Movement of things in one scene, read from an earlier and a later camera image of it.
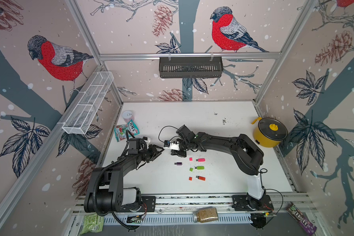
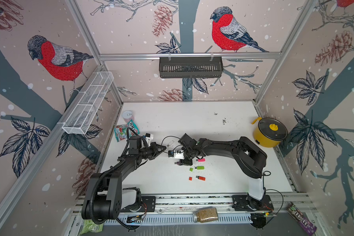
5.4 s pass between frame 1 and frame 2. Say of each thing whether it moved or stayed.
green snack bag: stayed
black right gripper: moved
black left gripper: stayed
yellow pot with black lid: stayed
